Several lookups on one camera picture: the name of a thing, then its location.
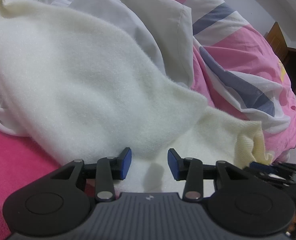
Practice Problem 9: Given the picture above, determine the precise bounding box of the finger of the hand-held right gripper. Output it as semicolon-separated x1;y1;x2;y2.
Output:
248;161;274;178

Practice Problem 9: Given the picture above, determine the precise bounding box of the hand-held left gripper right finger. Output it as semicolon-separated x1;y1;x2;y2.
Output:
168;148;251;202

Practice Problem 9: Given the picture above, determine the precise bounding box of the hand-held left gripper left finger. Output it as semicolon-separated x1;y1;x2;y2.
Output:
50;147;133;202

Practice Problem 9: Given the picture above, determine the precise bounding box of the cream fleece deer sweater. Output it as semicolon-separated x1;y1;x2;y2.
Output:
0;0;275;193

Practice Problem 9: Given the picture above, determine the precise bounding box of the white shirt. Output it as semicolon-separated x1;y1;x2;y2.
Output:
0;0;194;136

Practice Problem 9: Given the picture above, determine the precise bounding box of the pink floral duvet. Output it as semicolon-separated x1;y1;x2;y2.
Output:
148;0;296;161

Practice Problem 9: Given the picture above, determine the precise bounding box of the pink floral fleece blanket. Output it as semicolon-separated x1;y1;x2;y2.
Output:
0;122;65;230

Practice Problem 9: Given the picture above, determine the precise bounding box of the brown wooden door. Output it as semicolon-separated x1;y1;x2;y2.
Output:
264;21;296;96

